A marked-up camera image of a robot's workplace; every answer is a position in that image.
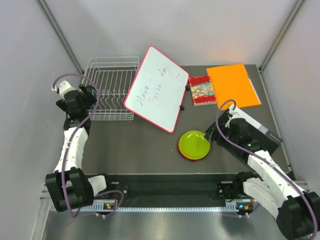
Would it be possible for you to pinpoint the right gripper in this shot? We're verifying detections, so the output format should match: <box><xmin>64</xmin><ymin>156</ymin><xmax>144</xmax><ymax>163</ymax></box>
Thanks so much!
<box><xmin>204</xmin><ymin>120</ymin><xmax>239</xmax><ymax>148</ymax></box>

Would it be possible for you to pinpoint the lime green plate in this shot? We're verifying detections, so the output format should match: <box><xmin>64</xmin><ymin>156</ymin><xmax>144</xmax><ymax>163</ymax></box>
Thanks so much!
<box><xmin>178</xmin><ymin>130</ymin><xmax>211</xmax><ymax>162</ymax></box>

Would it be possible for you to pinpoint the orange plate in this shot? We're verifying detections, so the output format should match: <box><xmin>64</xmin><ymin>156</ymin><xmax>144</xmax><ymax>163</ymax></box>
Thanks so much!
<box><xmin>177</xmin><ymin>142</ymin><xmax>211</xmax><ymax>162</ymax></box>

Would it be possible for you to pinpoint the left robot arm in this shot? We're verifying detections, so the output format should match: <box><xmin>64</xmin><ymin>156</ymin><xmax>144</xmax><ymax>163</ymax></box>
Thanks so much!
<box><xmin>45</xmin><ymin>80</ymin><xmax>114</xmax><ymax>212</ymax></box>

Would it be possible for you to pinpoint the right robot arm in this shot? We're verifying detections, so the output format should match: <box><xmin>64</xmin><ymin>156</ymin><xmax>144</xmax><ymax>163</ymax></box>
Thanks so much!
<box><xmin>205</xmin><ymin>110</ymin><xmax>320</xmax><ymax>240</ymax></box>

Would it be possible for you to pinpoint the black box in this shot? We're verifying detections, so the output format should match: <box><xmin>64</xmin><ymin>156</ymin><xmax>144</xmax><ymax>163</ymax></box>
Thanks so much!
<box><xmin>215</xmin><ymin>104</ymin><xmax>283</xmax><ymax>173</ymax></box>

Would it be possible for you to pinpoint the dark green plate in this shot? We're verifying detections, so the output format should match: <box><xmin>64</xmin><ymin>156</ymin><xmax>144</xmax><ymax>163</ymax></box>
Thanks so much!
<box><xmin>86</xmin><ymin>85</ymin><xmax>97</xmax><ymax>98</ymax></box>

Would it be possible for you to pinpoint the orange folder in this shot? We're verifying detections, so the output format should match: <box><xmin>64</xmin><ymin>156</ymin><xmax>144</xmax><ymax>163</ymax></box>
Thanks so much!
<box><xmin>206</xmin><ymin>63</ymin><xmax>262</xmax><ymax>110</ymax></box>

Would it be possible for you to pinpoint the red patterned paperback book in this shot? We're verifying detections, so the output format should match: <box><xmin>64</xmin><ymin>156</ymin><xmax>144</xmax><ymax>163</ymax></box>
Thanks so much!
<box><xmin>188</xmin><ymin>75</ymin><xmax>217</xmax><ymax>106</ymax></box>

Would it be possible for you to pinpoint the pink framed whiteboard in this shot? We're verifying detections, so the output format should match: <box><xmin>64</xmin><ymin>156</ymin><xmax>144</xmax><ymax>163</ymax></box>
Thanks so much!
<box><xmin>124</xmin><ymin>46</ymin><xmax>189</xmax><ymax>133</ymax></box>

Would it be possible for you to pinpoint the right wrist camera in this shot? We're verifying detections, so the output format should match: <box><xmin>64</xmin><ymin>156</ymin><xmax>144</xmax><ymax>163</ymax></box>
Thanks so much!
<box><xmin>225</xmin><ymin>105</ymin><xmax>244</xmax><ymax>128</ymax></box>

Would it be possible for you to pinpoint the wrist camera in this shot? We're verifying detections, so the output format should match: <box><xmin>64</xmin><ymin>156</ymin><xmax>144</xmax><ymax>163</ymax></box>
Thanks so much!
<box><xmin>51</xmin><ymin>79</ymin><xmax>75</xmax><ymax>98</ymax></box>
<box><xmin>225</xmin><ymin>105</ymin><xmax>244</xmax><ymax>128</ymax></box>

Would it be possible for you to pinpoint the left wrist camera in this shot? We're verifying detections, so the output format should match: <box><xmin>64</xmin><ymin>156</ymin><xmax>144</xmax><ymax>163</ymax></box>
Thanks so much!
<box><xmin>51</xmin><ymin>79</ymin><xmax>75</xmax><ymax>98</ymax></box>

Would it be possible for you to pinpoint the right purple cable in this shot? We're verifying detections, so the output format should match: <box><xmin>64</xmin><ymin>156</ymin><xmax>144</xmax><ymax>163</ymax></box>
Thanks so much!
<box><xmin>215</xmin><ymin>99</ymin><xmax>316</xmax><ymax>240</ymax></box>

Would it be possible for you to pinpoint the white wire dish rack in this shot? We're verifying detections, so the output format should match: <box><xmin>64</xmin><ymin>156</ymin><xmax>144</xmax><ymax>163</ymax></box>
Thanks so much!
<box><xmin>82</xmin><ymin>56</ymin><xmax>140</xmax><ymax>121</ymax></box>

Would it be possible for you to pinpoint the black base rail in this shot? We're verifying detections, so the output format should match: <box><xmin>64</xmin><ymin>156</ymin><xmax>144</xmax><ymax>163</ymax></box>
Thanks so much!
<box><xmin>107</xmin><ymin>173</ymin><xmax>250</xmax><ymax>207</ymax></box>

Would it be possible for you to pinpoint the grey cable duct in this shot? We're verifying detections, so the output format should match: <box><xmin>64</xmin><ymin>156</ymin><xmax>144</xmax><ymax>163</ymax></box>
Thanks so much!
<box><xmin>49</xmin><ymin>201</ymin><xmax>253</xmax><ymax>213</ymax></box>

